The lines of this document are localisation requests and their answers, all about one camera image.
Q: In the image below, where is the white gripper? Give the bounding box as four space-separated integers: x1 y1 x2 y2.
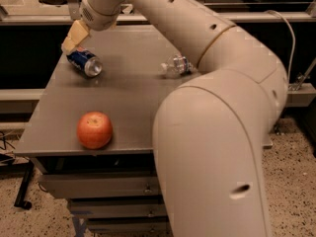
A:
61 0 124 54

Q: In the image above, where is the blue pepsi can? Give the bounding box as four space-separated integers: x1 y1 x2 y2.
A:
67 47 103 77

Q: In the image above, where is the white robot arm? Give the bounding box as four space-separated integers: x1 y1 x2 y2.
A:
62 0 288 237

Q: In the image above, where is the red apple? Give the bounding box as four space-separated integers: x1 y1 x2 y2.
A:
77 112 113 149

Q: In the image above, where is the clear plastic water bottle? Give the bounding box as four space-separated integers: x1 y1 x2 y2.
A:
161 54 194 78

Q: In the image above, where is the top grey drawer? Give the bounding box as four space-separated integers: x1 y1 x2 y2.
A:
39 173 160 198

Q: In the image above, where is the grey drawer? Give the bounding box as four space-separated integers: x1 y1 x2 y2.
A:
39 173 160 198
68 196 167 218
87 216 170 233

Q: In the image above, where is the black stand leg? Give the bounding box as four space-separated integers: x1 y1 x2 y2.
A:
14 162 34 210

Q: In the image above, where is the middle grey drawer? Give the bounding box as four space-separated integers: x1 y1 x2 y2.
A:
68 196 167 218

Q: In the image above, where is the bottom grey drawer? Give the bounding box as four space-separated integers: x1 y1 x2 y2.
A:
87 216 170 233

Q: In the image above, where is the grey metal rail frame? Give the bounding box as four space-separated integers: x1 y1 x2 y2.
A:
0 0 316 25

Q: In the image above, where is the white cable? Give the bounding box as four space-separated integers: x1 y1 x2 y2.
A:
265 9 296 84

